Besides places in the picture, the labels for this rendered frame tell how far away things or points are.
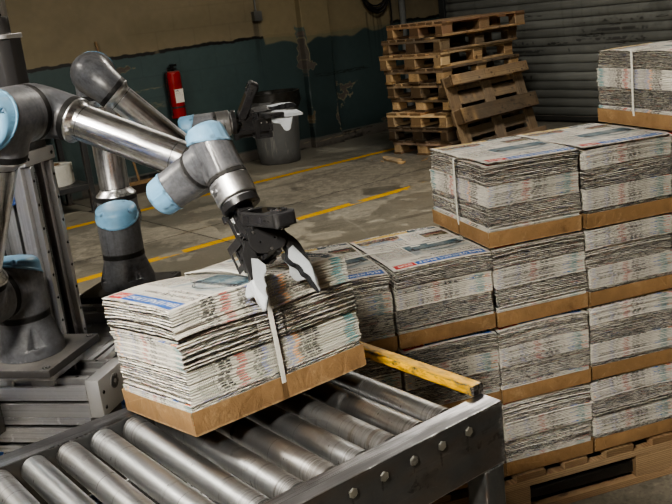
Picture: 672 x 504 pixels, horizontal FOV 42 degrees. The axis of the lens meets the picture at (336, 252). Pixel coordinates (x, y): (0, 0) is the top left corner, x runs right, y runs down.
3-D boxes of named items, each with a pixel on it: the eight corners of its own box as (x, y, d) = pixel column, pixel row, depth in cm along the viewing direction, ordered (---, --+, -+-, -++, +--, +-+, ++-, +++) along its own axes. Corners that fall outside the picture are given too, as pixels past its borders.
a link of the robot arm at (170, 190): (189, 208, 170) (229, 178, 166) (159, 222, 160) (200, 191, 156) (166, 174, 170) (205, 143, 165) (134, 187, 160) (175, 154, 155)
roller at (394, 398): (306, 368, 193) (303, 347, 191) (462, 432, 156) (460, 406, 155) (287, 375, 190) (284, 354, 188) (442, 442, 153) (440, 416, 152)
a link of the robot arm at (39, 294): (61, 302, 204) (49, 246, 200) (23, 323, 192) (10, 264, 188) (19, 302, 208) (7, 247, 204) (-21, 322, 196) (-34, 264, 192)
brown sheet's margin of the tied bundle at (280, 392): (223, 372, 181) (218, 353, 181) (301, 392, 159) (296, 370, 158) (197, 382, 178) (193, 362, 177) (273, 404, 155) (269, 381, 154)
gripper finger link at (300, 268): (316, 291, 158) (278, 257, 157) (330, 278, 153) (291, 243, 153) (307, 302, 156) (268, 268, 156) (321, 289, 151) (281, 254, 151)
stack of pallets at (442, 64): (465, 132, 1005) (457, 16, 971) (534, 134, 936) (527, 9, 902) (384, 154, 921) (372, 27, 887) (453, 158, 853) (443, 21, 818)
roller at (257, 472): (177, 405, 174) (156, 399, 170) (321, 488, 137) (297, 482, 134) (167, 429, 173) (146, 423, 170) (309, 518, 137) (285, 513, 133)
